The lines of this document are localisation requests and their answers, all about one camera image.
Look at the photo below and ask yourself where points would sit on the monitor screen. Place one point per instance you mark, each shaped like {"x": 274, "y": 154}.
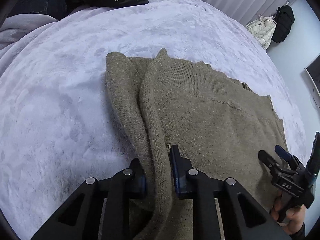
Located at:
{"x": 315, "y": 75}

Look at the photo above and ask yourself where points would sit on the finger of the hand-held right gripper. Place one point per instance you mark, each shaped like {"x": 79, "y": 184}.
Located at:
{"x": 270, "y": 162}
{"x": 283, "y": 153}

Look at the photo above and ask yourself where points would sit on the grey cloth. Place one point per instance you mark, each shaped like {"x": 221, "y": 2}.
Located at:
{"x": 20, "y": 27}

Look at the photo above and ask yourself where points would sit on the black hanging jacket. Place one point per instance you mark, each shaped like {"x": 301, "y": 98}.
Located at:
{"x": 283, "y": 22}

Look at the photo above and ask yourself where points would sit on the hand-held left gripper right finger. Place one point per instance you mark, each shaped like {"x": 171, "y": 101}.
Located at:
{"x": 178, "y": 177}

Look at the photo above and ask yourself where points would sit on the dark blue jeans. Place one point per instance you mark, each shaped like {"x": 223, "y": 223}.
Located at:
{"x": 42, "y": 0}

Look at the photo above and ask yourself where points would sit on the person's right hand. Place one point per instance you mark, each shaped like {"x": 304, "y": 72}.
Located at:
{"x": 295, "y": 220}

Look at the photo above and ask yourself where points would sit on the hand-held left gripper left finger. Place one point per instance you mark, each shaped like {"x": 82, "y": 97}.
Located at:
{"x": 138, "y": 185}

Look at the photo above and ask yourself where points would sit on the white puffer jacket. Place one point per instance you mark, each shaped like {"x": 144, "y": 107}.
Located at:
{"x": 262, "y": 30}

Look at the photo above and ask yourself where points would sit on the lavender fleece blanket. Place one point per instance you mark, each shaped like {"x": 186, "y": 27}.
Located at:
{"x": 62, "y": 92}

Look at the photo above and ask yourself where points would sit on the brown knit sweater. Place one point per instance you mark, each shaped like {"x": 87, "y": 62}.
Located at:
{"x": 212, "y": 120}

